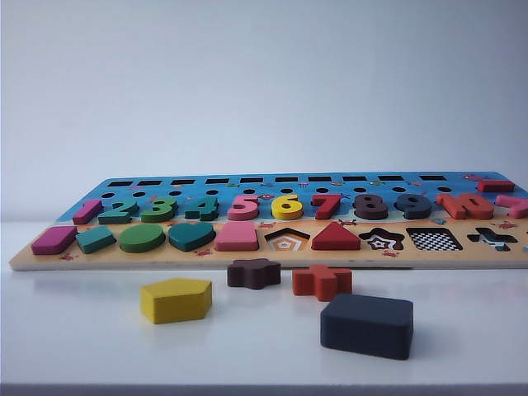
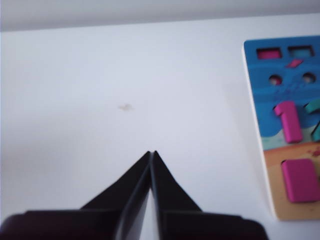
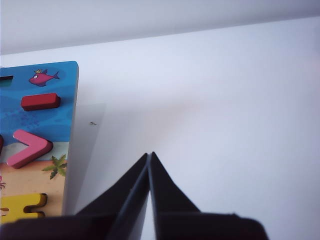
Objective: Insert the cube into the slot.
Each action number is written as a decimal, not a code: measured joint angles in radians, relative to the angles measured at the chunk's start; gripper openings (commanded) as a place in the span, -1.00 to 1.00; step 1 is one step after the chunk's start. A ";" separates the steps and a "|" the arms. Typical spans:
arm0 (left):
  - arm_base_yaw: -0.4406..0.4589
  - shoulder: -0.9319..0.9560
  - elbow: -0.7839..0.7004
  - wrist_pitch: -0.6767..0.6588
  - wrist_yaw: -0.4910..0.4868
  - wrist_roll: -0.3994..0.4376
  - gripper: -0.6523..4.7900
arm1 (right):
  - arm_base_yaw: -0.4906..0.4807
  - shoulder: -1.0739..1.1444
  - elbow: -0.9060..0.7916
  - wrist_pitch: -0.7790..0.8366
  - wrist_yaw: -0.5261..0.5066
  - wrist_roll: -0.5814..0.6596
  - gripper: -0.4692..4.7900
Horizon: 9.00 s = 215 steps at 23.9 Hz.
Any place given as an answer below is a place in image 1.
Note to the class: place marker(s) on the navy rectangle block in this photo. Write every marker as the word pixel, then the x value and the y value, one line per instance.
pixel 367 330

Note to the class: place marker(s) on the brown star block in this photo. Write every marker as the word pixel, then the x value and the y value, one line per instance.
pixel 251 276

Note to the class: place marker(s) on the colourful wooden puzzle board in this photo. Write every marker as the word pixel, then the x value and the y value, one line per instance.
pixel 165 257

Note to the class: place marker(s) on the orange cross block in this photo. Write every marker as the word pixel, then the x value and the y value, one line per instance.
pixel 321 284

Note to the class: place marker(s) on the teal square block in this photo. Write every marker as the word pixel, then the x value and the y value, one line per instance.
pixel 95 240

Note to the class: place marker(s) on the green number three piece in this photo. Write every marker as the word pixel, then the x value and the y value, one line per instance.
pixel 163 214

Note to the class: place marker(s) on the teal heart block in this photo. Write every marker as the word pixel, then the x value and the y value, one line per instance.
pixel 191 237

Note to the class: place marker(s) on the teal number two piece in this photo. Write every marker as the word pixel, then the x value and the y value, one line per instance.
pixel 116 218

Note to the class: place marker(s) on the orange number ten piece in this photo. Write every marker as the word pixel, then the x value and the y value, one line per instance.
pixel 447 204

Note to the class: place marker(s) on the red number seven piece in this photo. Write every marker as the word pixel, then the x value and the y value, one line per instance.
pixel 326 210

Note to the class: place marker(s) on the green oval block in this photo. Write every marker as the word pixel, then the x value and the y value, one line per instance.
pixel 140 238

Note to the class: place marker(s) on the magenta parallelogram block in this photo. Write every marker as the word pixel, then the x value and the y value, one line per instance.
pixel 51 241

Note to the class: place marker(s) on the teal number four piece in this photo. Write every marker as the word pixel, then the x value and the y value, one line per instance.
pixel 208 208

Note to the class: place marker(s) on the pink symbol piece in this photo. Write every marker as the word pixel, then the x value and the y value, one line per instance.
pixel 517 208

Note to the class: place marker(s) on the brown number eight piece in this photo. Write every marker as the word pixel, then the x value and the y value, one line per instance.
pixel 359 211

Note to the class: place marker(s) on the magenta number one piece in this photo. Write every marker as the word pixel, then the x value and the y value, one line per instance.
pixel 86 211

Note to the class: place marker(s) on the yellow pentagon block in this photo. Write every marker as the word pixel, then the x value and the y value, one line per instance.
pixel 177 305

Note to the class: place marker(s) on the red triangle block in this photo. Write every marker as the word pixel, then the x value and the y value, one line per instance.
pixel 335 239

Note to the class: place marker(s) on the yellow number six piece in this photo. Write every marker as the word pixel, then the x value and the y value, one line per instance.
pixel 279 208

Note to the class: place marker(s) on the red bar piece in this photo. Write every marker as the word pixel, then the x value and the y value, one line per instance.
pixel 497 186

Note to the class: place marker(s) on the pink number five piece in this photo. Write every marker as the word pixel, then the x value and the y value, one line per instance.
pixel 242 213

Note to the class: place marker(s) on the pink trapezoid block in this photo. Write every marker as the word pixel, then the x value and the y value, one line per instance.
pixel 236 238

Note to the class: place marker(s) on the navy number nine piece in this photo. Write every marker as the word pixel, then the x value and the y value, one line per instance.
pixel 422 212

